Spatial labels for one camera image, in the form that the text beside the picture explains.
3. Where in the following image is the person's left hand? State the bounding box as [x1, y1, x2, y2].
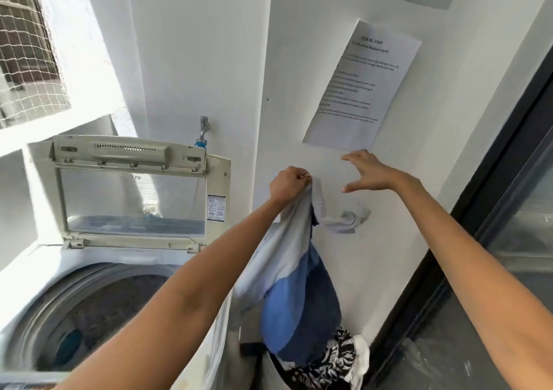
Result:
[269, 166, 313, 208]

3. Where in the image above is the person's right hand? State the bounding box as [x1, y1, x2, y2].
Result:
[341, 149, 405, 194]

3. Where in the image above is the blue and white garment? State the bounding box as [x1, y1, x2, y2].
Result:
[233, 177, 372, 370]

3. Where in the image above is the person's right forearm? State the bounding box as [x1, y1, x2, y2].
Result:
[391, 171, 553, 390]

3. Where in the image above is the person's left forearm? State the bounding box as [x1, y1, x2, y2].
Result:
[55, 195, 287, 390]

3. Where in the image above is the white instruction sticker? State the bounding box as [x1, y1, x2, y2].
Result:
[206, 194, 227, 222]

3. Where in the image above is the printed white paper sheet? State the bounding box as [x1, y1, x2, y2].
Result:
[302, 19, 423, 151]

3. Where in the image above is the black framed glass door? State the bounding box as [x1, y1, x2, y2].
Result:
[367, 46, 553, 390]

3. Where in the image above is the washing machine lid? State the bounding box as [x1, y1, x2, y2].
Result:
[25, 135, 232, 253]

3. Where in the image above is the black and white patterned cloth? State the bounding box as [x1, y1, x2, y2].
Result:
[276, 326, 358, 390]

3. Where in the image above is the white top-load washing machine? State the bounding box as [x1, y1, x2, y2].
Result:
[0, 238, 236, 390]

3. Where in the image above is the window with wire mesh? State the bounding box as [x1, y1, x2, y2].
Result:
[0, 0, 72, 129]

